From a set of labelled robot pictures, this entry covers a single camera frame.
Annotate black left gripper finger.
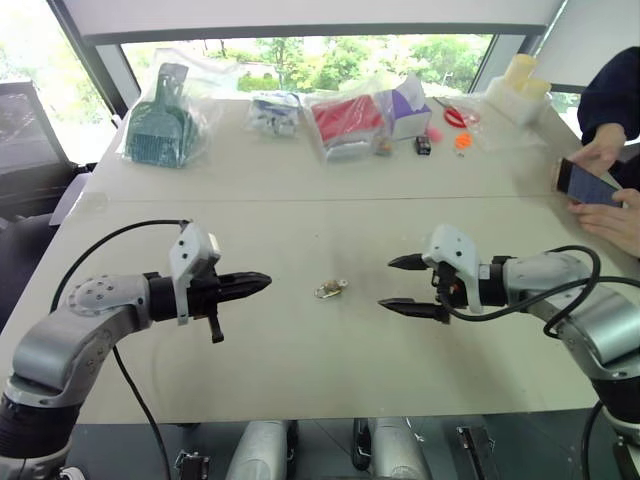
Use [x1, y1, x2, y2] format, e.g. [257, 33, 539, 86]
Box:
[218, 284, 268, 304]
[218, 270, 273, 289]

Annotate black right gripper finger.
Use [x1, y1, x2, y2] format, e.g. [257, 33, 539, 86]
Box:
[387, 253, 427, 273]
[377, 297, 450, 325]

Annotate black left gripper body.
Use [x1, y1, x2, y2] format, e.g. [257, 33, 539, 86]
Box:
[187, 270, 226, 345]

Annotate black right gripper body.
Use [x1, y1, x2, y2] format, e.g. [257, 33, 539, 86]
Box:
[429, 262, 470, 310]

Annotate smartphone with lit screen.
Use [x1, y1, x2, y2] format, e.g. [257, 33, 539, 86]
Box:
[551, 156, 626, 209]

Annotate person's left hand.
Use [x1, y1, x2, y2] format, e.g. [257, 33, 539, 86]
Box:
[566, 187, 640, 260]

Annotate person's right hand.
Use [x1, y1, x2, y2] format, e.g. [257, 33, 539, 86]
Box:
[556, 121, 630, 175]

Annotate silver rounded robot leg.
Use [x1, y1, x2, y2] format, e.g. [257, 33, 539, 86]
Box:
[370, 416, 432, 480]
[227, 419, 290, 480]

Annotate purple tissue box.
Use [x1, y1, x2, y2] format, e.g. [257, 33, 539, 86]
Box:
[382, 74, 434, 143]

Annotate red cloth in plastic bag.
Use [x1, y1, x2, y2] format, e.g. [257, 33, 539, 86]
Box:
[304, 92, 389, 164]

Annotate bag of small blue-white items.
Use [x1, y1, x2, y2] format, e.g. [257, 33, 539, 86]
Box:
[244, 91, 304, 137]

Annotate green scoop in plastic bag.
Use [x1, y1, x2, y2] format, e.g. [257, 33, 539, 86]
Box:
[115, 48, 224, 171]

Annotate black office chair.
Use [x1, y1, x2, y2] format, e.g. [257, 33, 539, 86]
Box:
[0, 78, 99, 326]

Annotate person's dark sleeve arm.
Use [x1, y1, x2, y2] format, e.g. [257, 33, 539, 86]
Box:
[578, 46, 640, 147]

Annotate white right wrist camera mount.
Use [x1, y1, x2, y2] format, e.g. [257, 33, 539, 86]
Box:
[422, 224, 494, 315]

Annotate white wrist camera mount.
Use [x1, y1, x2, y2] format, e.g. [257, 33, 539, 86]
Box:
[422, 224, 494, 315]
[168, 222, 222, 326]

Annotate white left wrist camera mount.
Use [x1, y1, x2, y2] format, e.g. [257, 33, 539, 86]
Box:
[168, 222, 222, 326]

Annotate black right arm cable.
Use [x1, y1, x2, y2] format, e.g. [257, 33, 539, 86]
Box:
[439, 244, 602, 340]

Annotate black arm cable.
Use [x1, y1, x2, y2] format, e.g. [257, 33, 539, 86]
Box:
[439, 244, 602, 340]
[49, 218, 194, 480]

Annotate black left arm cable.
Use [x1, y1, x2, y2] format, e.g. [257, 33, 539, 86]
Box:
[49, 218, 194, 480]

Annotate black metal bracket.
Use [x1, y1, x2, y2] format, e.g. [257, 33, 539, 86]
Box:
[455, 424, 497, 480]
[173, 448, 212, 480]

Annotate red handled scissors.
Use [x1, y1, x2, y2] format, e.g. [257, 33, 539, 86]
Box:
[431, 96, 482, 127]

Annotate black lower right cable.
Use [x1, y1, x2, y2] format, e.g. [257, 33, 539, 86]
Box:
[581, 399, 610, 480]

